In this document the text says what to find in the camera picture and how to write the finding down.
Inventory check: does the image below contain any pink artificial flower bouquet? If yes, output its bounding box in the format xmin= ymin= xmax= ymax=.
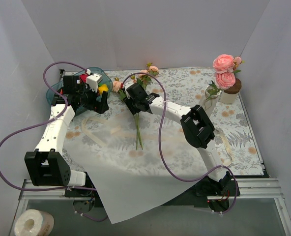
xmin=112 ymin=62 xmax=159 ymax=150

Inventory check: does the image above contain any white paper bouquet wrap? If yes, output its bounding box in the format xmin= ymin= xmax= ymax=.
xmin=63 ymin=112 xmax=206 ymax=224

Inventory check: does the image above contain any pink rose stem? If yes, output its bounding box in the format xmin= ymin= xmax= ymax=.
xmin=209 ymin=54 xmax=243 ymax=92

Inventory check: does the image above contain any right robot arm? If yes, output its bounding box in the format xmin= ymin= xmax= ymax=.
xmin=123 ymin=82 xmax=238 ymax=196

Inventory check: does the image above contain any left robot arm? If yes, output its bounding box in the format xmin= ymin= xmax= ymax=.
xmin=25 ymin=73 xmax=109 ymax=197

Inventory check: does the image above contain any white ribbed ceramic vase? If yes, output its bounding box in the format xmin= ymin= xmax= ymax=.
xmin=199 ymin=85 xmax=222 ymax=118

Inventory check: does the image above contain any red dragon fruit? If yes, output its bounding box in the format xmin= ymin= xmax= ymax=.
xmin=79 ymin=74 xmax=88 ymax=83

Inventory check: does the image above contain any yellow lemon back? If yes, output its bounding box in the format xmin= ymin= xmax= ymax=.
xmin=98 ymin=84 xmax=109 ymax=95

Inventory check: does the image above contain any teal plastic fruit tray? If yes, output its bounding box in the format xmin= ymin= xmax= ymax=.
xmin=46 ymin=67 xmax=113 ymax=115

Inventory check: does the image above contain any white cup brown lid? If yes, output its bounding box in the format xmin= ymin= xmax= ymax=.
xmin=219 ymin=78 xmax=242 ymax=104

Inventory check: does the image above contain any floral patterned table mat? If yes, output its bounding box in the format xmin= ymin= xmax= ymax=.
xmin=37 ymin=67 xmax=264 ymax=177

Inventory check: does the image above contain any white paper roll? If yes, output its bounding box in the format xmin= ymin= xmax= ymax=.
xmin=14 ymin=209 xmax=54 ymax=236

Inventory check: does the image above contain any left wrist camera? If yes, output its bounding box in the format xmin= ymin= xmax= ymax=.
xmin=86 ymin=73 xmax=102 ymax=92

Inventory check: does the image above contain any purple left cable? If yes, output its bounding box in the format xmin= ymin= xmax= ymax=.
xmin=0 ymin=61 xmax=109 ymax=222

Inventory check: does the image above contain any purple cable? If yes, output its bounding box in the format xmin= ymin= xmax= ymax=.
xmin=122 ymin=72 xmax=239 ymax=214
xmin=0 ymin=61 xmax=109 ymax=222

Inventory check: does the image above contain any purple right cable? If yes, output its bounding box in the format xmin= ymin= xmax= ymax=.
xmin=122 ymin=72 xmax=239 ymax=214

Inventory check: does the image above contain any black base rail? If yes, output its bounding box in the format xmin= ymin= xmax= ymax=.
xmin=64 ymin=173 xmax=240 ymax=212

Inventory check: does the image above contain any aluminium frame rail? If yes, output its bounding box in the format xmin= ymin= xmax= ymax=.
xmin=19 ymin=178 xmax=284 ymax=200

